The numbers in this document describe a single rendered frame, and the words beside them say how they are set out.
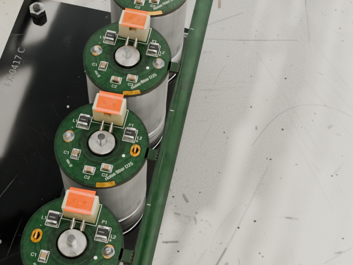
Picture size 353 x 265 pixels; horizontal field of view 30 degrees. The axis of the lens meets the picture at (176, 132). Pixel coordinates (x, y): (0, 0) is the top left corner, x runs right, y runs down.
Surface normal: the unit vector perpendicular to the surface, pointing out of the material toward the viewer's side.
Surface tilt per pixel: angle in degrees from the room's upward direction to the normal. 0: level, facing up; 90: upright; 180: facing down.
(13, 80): 0
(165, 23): 90
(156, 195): 0
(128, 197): 90
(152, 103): 90
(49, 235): 0
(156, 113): 90
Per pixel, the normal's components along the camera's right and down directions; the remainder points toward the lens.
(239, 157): 0.06, -0.46
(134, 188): 0.72, 0.64
